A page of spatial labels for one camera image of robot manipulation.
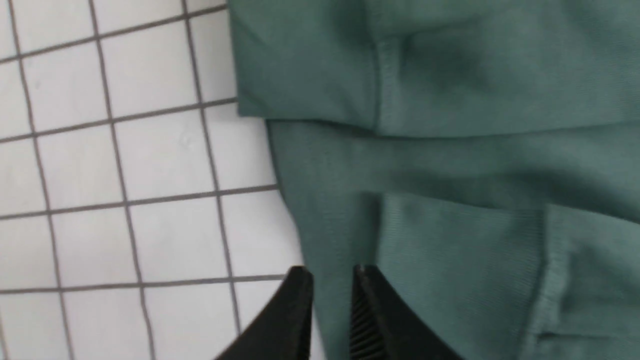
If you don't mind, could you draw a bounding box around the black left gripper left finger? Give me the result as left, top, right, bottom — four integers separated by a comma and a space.
218, 266, 314, 360

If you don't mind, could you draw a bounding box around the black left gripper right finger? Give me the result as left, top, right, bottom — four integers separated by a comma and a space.
349, 265, 461, 360

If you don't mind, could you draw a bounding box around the green long-sleeve top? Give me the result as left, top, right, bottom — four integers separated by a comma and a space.
228, 0, 640, 360

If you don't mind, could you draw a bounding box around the white grid-pattern tablecloth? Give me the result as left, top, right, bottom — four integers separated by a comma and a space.
1, 0, 302, 360

